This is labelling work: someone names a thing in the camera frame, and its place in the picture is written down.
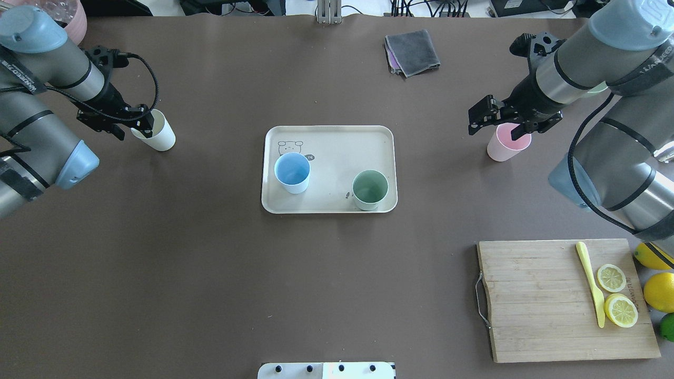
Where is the green plastic cup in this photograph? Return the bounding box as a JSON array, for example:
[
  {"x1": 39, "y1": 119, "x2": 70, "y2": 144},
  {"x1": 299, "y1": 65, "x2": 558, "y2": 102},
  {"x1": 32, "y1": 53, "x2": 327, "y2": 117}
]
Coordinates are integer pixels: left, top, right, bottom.
[{"x1": 352, "y1": 169, "x2": 389, "y2": 211}]

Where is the whole yellow lemon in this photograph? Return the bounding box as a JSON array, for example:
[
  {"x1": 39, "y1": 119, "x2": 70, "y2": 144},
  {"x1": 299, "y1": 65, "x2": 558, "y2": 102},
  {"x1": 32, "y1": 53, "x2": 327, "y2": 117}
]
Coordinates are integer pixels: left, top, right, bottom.
[
  {"x1": 643, "y1": 273, "x2": 673, "y2": 313},
  {"x1": 633, "y1": 243, "x2": 673, "y2": 271}
]

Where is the wooden cutting board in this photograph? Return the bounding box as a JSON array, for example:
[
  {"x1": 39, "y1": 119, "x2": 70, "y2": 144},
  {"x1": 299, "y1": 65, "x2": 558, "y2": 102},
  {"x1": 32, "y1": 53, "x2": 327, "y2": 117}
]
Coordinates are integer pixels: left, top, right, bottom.
[{"x1": 477, "y1": 239, "x2": 660, "y2": 364}]

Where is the green bowl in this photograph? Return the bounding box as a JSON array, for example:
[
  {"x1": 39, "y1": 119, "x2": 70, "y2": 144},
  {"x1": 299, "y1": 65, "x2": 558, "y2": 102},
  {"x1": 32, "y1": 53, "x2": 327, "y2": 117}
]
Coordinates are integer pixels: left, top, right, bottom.
[{"x1": 584, "y1": 82, "x2": 608, "y2": 97}]

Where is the grey folded cloth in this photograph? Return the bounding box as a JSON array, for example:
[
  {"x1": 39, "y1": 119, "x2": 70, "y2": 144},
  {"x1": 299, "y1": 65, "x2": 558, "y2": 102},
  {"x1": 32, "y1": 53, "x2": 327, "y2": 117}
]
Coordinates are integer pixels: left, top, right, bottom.
[{"x1": 384, "y1": 29, "x2": 441, "y2": 77}]

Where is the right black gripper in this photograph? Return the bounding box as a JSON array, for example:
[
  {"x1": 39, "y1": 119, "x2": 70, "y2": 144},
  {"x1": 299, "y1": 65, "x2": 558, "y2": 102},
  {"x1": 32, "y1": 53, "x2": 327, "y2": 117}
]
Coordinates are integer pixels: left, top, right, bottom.
[{"x1": 468, "y1": 32, "x2": 564, "y2": 141}]

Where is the pink plastic cup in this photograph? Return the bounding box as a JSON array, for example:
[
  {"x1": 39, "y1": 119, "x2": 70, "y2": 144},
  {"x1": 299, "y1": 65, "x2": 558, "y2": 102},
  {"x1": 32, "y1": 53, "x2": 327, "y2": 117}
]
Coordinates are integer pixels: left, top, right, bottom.
[{"x1": 487, "y1": 123, "x2": 532, "y2": 162}]

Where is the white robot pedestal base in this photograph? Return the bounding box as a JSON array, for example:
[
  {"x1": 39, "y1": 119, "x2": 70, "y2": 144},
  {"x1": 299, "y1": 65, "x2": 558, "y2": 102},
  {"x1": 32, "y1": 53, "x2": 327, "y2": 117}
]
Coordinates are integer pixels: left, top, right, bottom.
[{"x1": 257, "y1": 361, "x2": 397, "y2": 378}]

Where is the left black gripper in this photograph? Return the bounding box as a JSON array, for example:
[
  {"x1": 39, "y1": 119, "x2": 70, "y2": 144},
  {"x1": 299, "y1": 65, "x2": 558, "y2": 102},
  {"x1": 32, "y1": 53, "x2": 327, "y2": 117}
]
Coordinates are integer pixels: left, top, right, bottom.
[{"x1": 76, "y1": 46, "x2": 156, "y2": 141}]

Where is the blue plastic cup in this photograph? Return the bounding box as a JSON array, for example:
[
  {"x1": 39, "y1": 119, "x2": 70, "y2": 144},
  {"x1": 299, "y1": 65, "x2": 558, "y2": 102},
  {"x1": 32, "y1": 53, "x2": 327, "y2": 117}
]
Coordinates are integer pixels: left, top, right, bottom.
[{"x1": 274, "y1": 153, "x2": 311, "y2": 194}]

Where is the pink bowl with ice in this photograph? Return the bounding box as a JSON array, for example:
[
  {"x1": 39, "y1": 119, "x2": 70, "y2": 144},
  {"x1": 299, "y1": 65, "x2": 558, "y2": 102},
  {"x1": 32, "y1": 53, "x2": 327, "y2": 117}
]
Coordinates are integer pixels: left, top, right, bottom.
[{"x1": 27, "y1": 1, "x2": 87, "y2": 45}]

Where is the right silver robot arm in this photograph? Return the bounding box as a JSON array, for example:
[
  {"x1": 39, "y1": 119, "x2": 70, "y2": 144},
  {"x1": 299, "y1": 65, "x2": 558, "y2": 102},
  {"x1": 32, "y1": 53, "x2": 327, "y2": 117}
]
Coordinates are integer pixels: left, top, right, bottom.
[{"x1": 469, "y1": 1, "x2": 673, "y2": 256}]

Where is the aluminium frame post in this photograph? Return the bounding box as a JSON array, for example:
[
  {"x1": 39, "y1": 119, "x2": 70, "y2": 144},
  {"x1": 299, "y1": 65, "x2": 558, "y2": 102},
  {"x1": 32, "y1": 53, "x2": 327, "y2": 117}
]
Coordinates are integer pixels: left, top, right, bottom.
[{"x1": 316, "y1": 0, "x2": 342, "y2": 24}]

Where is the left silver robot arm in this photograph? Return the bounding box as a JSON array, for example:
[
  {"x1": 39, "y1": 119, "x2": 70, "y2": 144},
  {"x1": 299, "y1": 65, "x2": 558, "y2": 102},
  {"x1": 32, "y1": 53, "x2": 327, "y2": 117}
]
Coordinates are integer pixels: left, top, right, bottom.
[{"x1": 1, "y1": 5, "x2": 154, "y2": 217}]

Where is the yellow plastic knife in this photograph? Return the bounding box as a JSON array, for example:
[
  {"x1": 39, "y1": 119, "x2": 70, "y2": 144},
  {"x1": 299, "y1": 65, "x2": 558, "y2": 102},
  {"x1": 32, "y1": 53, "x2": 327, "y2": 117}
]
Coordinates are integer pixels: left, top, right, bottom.
[{"x1": 576, "y1": 241, "x2": 606, "y2": 328}]

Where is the beige rabbit tray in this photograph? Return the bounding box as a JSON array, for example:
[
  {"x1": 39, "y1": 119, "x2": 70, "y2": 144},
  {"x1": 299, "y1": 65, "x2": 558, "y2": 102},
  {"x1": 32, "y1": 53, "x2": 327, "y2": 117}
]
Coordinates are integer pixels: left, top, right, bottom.
[{"x1": 261, "y1": 125, "x2": 398, "y2": 214}]

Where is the cream plastic cup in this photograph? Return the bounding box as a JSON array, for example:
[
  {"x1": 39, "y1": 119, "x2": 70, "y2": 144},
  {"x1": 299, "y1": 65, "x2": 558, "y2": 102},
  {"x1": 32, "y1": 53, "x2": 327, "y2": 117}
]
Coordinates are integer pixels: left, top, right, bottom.
[{"x1": 131, "y1": 109, "x2": 176, "y2": 152}]

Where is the lemon half slice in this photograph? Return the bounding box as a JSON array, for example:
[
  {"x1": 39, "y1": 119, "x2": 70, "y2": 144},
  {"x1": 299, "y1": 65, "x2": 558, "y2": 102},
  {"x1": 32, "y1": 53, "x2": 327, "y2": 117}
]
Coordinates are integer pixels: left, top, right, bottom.
[
  {"x1": 596, "y1": 264, "x2": 627, "y2": 293},
  {"x1": 604, "y1": 293, "x2": 638, "y2": 328}
]

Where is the green lime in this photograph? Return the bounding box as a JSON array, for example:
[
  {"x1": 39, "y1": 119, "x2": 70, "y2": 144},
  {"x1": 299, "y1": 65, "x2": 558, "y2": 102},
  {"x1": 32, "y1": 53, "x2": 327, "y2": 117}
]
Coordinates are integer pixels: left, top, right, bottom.
[{"x1": 659, "y1": 313, "x2": 674, "y2": 343}]

